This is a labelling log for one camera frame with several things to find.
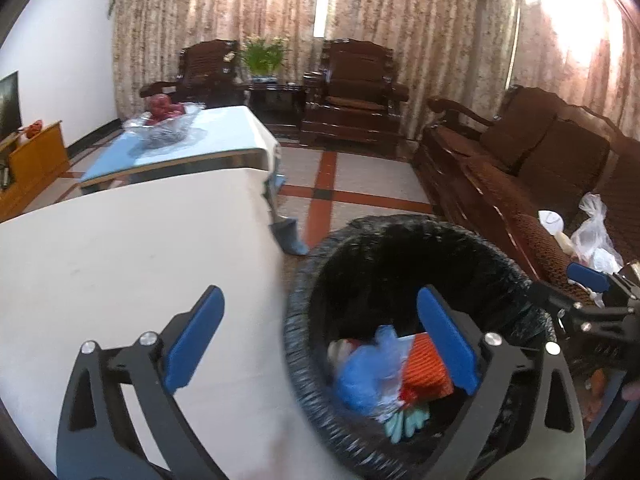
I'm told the coffee table with blue cover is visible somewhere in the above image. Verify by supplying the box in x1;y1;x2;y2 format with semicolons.
80;105;283;195

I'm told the blue plastic wrapper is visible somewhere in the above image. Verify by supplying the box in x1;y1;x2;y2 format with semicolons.
335;325;416;416

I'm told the brown sofa back cushion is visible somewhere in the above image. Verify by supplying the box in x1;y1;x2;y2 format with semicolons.
480;87;566;173
592;150;640;241
517;120;613;211

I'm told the dark wooden brown sofa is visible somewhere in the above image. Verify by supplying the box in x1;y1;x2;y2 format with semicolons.
412;85;640;311

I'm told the clear white plastic bag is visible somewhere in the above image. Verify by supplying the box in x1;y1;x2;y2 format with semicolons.
570;192;625;274

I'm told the beige patterned curtain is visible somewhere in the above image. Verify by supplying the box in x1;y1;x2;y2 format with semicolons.
510;0;640;141
111;0;323;121
320;0;521;131

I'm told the dark wooden side table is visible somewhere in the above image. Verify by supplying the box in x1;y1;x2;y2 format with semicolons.
245;82;307;128

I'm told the white round paper cup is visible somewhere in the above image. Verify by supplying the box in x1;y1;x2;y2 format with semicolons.
538;210;566;236

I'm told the black television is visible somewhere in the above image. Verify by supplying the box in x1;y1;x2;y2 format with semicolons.
0;71;23;141

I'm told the orange scrubbing sponge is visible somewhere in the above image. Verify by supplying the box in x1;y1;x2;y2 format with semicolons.
402;332;456;401

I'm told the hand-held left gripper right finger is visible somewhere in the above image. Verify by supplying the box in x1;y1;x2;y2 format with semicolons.
416;285;586;480

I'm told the grey blue hanging cloth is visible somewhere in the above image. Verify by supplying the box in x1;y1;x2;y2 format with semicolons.
262;170;309;258

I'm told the green rubber glove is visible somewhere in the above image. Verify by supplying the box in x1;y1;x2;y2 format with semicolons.
384;402;432;443

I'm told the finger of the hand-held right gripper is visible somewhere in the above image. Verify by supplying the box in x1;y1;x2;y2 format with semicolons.
566;261;640;309
527;281;608;333

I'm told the glass fruit bowl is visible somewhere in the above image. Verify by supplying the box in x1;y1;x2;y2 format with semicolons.
122;102;207;149

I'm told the dark wooden armchair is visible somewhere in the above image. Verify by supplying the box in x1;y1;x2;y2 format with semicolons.
140;39;241;108
300;38;410;153

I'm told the orange wooden television cabinet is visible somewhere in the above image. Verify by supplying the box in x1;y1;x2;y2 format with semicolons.
0;120;71;223

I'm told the green potted plant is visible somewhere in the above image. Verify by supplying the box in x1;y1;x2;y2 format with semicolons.
239;35;291;83

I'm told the black bagged trash bin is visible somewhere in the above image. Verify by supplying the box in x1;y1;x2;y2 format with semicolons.
283;214;558;480

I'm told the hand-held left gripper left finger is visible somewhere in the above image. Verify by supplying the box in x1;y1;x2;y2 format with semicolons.
56;285;226;480

